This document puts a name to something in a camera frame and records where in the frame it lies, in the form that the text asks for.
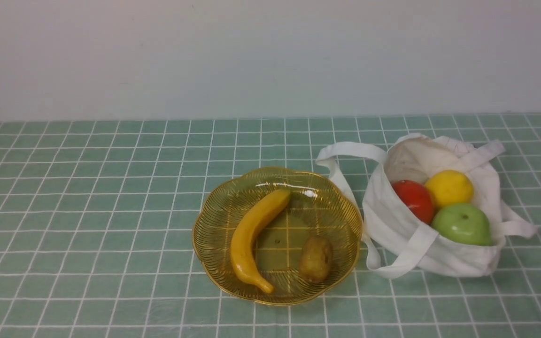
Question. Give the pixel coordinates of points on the yellow lemon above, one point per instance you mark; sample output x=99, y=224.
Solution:
x=449, y=187

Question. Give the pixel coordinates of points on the amber transparent plastic fruit bowl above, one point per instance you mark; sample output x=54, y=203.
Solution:
x=277, y=236

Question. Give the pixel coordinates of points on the green apple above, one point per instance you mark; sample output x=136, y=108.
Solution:
x=463, y=223

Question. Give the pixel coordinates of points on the brown kiwi fruit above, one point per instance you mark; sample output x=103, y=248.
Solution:
x=316, y=259

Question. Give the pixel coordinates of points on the red apple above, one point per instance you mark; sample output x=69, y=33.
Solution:
x=416, y=198

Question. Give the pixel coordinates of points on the yellow banana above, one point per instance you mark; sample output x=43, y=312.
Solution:
x=246, y=234

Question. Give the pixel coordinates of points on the white cloth tote bag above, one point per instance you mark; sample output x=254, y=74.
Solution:
x=398, y=241

